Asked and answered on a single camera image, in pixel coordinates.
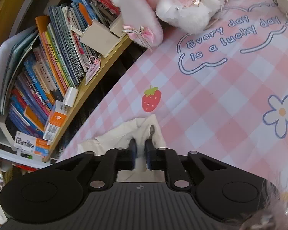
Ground row of colourful books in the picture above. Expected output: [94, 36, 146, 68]
[0, 0, 120, 139]

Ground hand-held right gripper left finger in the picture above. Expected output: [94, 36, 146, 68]
[55, 139, 137, 192]

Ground cream printed t-shirt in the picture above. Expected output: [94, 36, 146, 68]
[77, 114, 167, 182]

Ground long orange white box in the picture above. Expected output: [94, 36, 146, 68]
[43, 101, 68, 140]

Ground white and wooden bookshelf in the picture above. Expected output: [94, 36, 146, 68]
[0, 0, 135, 170]

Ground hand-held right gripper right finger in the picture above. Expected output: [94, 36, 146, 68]
[145, 140, 231, 192]

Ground pink scissors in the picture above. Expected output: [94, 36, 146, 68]
[84, 55, 99, 69]

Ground small white eraser box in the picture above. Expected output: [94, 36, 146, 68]
[64, 87, 79, 107]

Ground pink white plush bunny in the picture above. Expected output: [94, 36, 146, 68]
[112, 0, 238, 52]

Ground beige small box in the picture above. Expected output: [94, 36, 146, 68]
[80, 19, 122, 58]

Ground pink checked cartoon desk mat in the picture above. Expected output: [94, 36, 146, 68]
[55, 0, 288, 197]

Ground tall orange white box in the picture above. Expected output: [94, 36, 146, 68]
[14, 131, 51, 158]

